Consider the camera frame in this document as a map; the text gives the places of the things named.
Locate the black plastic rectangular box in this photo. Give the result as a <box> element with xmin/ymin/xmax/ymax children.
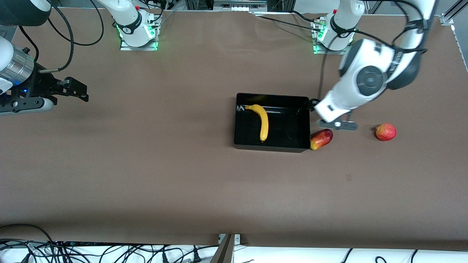
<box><xmin>233</xmin><ymin>92</ymin><xmax>311</xmax><ymax>153</ymax></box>

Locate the yellow banana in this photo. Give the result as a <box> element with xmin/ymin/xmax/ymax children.
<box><xmin>244</xmin><ymin>104</ymin><xmax>269</xmax><ymax>143</ymax></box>

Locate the red yellow mango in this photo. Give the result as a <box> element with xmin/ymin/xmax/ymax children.
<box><xmin>310</xmin><ymin>129</ymin><xmax>334</xmax><ymax>151</ymax></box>

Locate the red apple right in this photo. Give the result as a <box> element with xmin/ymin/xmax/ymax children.
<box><xmin>375</xmin><ymin>123</ymin><xmax>397</xmax><ymax>142</ymax></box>

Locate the brown table cover mat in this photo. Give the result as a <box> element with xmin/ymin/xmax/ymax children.
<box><xmin>0</xmin><ymin>8</ymin><xmax>468</xmax><ymax>252</ymax></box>

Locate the silver electronics unit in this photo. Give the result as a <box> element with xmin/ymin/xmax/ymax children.
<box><xmin>214</xmin><ymin>0</ymin><xmax>267</xmax><ymax>11</ymax></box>

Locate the aluminium profile bar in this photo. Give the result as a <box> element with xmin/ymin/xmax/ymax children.
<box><xmin>210</xmin><ymin>234</ymin><xmax>234</xmax><ymax>263</ymax></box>

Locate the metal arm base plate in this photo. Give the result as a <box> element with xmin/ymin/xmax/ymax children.
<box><xmin>120</xmin><ymin>22</ymin><xmax>158</xmax><ymax>51</ymax></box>
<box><xmin>313</xmin><ymin>20</ymin><xmax>352</xmax><ymax>55</ymax></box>

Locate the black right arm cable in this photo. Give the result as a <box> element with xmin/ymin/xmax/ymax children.
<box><xmin>64</xmin><ymin>0</ymin><xmax>105</xmax><ymax>47</ymax></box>
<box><xmin>38</xmin><ymin>5</ymin><xmax>75</xmax><ymax>73</ymax></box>

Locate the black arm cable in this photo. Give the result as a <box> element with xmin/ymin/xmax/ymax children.
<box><xmin>38</xmin><ymin>5</ymin><xmax>75</xmax><ymax>73</ymax></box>
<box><xmin>351</xmin><ymin>0</ymin><xmax>432</xmax><ymax>55</ymax></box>
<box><xmin>64</xmin><ymin>0</ymin><xmax>105</xmax><ymax>47</ymax></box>

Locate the black cable on mat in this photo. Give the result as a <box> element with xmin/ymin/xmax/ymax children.
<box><xmin>256</xmin><ymin>15</ymin><xmax>324</xmax><ymax>31</ymax></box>
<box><xmin>291</xmin><ymin>10</ymin><xmax>324</xmax><ymax>23</ymax></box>

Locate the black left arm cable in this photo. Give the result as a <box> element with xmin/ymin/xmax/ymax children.
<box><xmin>351</xmin><ymin>0</ymin><xmax>432</xmax><ymax>55</ymax></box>

